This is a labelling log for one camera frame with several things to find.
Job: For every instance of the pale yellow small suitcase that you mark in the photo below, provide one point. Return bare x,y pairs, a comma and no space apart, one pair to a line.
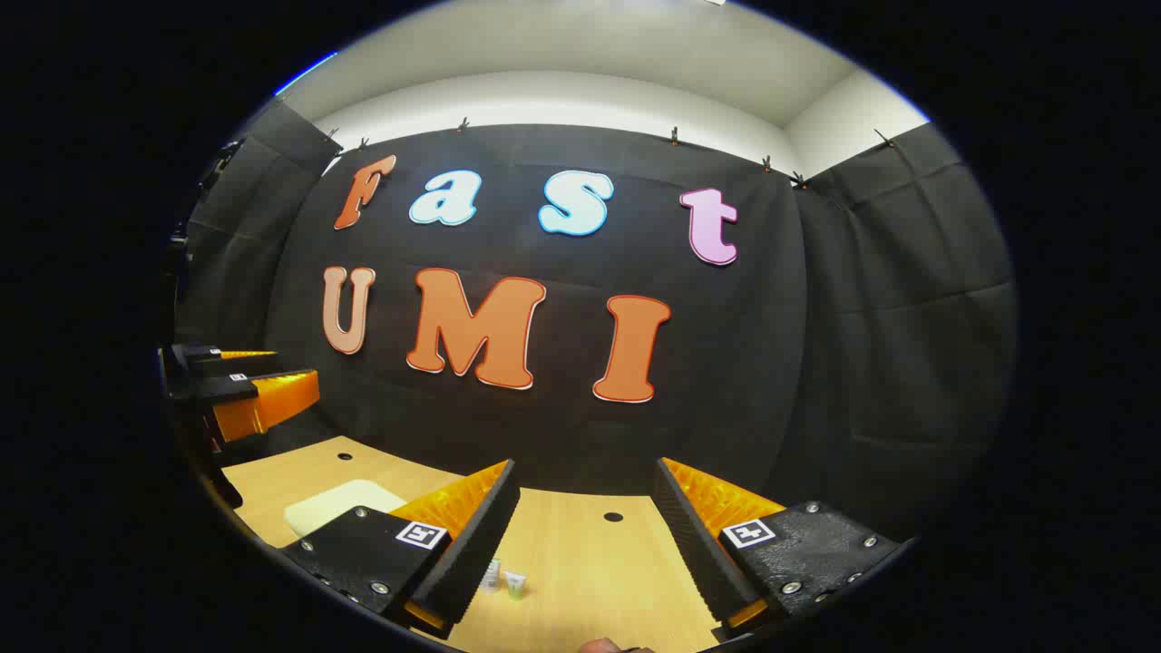
336,506

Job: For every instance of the large green white cream tube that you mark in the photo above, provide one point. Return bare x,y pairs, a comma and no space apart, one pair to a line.
492,576

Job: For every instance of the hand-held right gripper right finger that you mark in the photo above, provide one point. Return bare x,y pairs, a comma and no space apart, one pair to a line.
689,544

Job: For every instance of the black backdrop cloth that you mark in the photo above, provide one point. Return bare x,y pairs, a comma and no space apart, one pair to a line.
726,363

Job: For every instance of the small white cream tube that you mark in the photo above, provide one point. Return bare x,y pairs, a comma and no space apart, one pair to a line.
515,585

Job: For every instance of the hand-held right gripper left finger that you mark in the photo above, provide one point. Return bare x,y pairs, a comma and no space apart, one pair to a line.
481,544

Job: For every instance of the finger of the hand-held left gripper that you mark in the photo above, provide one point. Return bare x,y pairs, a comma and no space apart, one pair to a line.
213,388
209,361

